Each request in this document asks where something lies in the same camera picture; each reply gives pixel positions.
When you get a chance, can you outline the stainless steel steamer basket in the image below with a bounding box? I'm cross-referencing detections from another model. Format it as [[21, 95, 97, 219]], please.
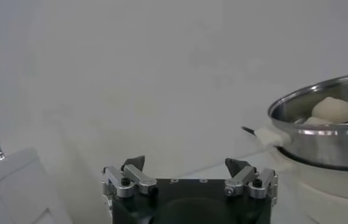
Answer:
[[267, 71, 348, 172]]

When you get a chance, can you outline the white steamed baozi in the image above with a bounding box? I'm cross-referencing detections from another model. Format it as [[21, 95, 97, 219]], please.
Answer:
[[303, 116, 335, 126], [311, 96, 348, 124]]

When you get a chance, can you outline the white appliance with green label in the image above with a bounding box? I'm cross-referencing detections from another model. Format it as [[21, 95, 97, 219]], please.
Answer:
[[0, 147, 75, 224]]

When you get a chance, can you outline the black cooker power cable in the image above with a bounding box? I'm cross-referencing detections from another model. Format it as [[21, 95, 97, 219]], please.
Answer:
[[241, 125, 257, 136]]

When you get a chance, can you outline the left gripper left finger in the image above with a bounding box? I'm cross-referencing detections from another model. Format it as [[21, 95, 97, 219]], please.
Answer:
[[100, 155, 159, 199]]

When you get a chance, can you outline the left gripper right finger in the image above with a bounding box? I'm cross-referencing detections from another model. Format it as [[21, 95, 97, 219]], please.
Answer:
[[223, 157, 280, 200]]

